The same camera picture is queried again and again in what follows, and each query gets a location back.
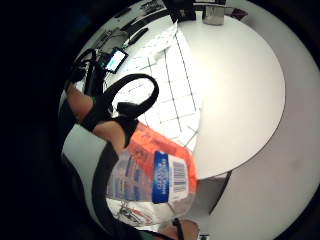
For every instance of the orange and clear plastic packet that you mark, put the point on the orange and clear plastic packet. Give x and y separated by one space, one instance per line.
156 166

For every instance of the black smartphone with lit screen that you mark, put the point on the black smartphone with lit screen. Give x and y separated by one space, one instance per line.
115 60

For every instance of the white grid mat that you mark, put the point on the white grid mat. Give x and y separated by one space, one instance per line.
173 86

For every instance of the black keyboard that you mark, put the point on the black keyboard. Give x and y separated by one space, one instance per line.
143 20

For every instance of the black monitor stand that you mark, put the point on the black monitor stand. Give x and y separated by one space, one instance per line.
180 10

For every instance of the grey box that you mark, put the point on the grey box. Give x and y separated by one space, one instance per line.
213 15

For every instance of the dark red object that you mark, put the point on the dark red object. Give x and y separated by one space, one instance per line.
238 14

